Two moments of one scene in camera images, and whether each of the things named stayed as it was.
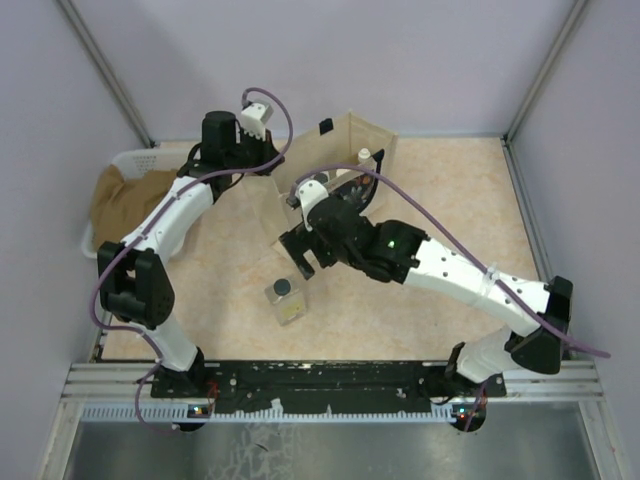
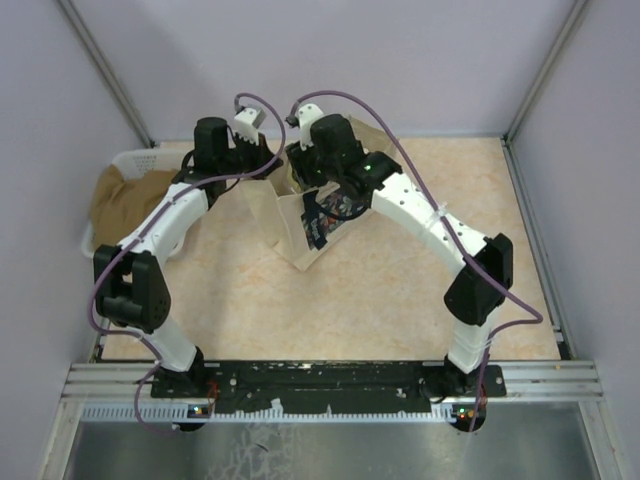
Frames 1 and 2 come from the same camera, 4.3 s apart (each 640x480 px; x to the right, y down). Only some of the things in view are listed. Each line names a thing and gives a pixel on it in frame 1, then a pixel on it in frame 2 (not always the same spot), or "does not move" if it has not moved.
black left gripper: (266, 148) does not move
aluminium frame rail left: (74, 21) does not move
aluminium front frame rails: (118, 381) does not move
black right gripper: (297, 242) → (299, 160)
